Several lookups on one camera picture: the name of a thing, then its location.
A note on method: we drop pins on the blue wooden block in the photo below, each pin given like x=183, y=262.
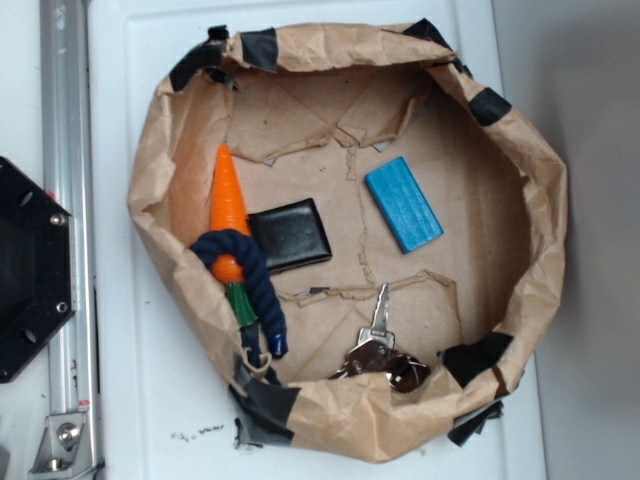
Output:
x=403, y=205

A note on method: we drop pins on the orange toy carrot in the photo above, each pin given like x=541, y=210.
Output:
x=228, y=212

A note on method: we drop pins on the silver key bunch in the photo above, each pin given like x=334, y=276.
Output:
x=375, y=352

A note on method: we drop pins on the brown paper bag bin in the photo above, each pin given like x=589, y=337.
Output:
x=307, y=111

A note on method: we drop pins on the aluminium extrusion rail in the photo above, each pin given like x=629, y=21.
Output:
x=73, y=351

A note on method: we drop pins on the black leather wallet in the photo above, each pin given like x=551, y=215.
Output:
x=290, y=236

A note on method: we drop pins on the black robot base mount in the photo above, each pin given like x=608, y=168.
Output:
x=36, y=274

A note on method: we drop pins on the metal corner bracket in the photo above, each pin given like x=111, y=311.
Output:
x=65, y=448

